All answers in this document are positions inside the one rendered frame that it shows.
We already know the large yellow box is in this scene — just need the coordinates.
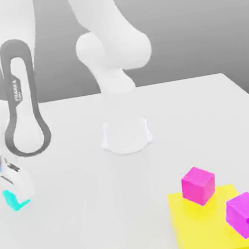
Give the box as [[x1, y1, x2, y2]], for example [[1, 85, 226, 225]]
[[167, 180, 249, 249]]

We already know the small magenta cube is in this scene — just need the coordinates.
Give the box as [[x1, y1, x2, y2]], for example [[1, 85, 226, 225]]
[[178, 163, 220, 210]]

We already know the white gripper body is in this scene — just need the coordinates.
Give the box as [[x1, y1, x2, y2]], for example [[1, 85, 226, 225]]
[[0, 165, 37, 205]]

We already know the small cyan cube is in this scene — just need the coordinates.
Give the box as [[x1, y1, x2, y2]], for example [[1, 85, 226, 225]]
[[1, 186, 32, 214]]

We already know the small violet cube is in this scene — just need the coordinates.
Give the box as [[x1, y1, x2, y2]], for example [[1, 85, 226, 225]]
[[221, 190, 249, 243]]

